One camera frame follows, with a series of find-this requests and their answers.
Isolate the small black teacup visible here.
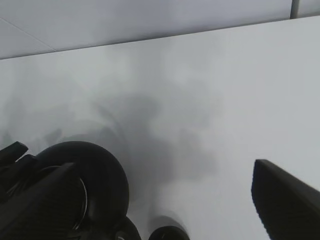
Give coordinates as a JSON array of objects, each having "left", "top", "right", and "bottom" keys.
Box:
[{"left": 148, "top": 225, "right": 190, "bottom": 240}]

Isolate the black round teapot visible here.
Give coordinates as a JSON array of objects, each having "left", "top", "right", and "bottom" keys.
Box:
[{"left": 0, "top": 140, "right": 142, "bottom": 240}]

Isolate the grey background pole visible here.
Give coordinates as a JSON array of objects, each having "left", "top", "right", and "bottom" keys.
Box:
[{"left": 290, "top": 0, "right": 300, "bottom": 19}]

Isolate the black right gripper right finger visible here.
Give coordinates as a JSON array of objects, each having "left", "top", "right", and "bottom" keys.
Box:
[{"left": 251, "top": 159, "right": 320, "bottom": 240}]

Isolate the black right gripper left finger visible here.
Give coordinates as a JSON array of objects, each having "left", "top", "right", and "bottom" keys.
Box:
[{"left": 0, "top": 163, "right": 75, "bottom": 240}]

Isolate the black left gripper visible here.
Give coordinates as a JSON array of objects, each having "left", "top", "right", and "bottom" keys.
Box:
[{"left": 0, "top": 141, "right": 37, "bottom": 175}]

